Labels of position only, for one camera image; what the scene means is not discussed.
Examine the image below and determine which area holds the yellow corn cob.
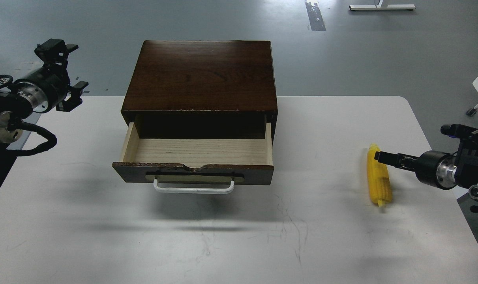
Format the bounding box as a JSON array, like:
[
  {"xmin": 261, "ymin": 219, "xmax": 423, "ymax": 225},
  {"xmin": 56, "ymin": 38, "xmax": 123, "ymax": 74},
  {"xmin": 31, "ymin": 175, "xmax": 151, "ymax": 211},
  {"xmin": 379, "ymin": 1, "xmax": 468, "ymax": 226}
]
[{"xmin": 366, "ymin": 143, "xmax": 392, "ymax": 208}]

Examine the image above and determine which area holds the white table leg base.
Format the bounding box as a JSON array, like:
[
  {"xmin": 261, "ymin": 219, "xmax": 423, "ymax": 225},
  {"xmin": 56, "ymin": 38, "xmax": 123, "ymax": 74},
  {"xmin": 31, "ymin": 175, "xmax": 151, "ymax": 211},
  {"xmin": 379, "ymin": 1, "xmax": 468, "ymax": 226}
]
[{"xmin": 349, "ymin": 0, "xmax": 416, "ymax": 11}]

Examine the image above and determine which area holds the wooden drawer with white handle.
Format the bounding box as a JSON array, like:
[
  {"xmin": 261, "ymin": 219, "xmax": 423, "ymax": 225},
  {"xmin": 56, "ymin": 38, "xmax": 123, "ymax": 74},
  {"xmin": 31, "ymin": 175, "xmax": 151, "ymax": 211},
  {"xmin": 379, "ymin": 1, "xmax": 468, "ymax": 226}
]
[{"xmin": 112, "ymin": 122, "xmax": 274, "ymax": 194}]

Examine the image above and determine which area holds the black floor tape strip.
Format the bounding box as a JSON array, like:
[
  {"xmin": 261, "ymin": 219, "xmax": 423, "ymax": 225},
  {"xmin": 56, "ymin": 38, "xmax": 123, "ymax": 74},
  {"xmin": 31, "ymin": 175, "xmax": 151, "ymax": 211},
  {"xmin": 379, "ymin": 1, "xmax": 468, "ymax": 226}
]
[{"xmin": 304, "ymin": 0, "xmax": 326, "ymax": 31}]

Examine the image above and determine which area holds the dark wooden drawer cabinet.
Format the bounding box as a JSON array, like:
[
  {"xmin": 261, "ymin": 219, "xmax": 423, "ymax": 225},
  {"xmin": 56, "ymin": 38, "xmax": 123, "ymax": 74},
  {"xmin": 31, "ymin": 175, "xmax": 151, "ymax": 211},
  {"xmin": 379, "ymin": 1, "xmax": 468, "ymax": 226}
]
[{"xmin": 120, "ymin": 40, "xmax": 278, "ymax": 138}]

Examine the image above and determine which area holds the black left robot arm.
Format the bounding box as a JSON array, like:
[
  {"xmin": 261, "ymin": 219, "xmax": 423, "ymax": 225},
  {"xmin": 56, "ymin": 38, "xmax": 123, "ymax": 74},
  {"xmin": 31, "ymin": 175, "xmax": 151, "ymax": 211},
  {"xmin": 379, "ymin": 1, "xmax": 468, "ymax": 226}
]
[{"xmin": 0, "ymin": 38, "xmax": 88, "ymax": 157}]

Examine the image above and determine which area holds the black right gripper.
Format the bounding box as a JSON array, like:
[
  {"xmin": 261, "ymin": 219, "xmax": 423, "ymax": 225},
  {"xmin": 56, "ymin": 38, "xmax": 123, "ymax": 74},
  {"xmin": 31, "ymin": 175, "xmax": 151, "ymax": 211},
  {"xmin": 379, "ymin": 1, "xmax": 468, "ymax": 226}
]
[{"xmin": 374, "ymin": 151, "xmax": 457, "ymax": 190}]

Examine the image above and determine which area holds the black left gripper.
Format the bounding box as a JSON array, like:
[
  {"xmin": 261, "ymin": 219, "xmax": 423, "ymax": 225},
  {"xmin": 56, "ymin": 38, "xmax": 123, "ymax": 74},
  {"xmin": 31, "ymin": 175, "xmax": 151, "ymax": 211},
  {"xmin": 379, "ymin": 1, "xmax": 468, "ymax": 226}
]
[{"xmin": 14, "ymin": 38, "xmax": 89, "ymax": 114}]

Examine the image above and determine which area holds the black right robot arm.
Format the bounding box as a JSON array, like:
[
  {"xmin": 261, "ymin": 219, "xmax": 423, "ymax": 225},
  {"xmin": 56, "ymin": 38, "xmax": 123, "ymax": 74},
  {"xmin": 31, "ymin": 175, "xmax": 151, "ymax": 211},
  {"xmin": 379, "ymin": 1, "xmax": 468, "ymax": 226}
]
[{"xmin": 372, "ymin": 124, "xmax": 478, "ymax": 213}]

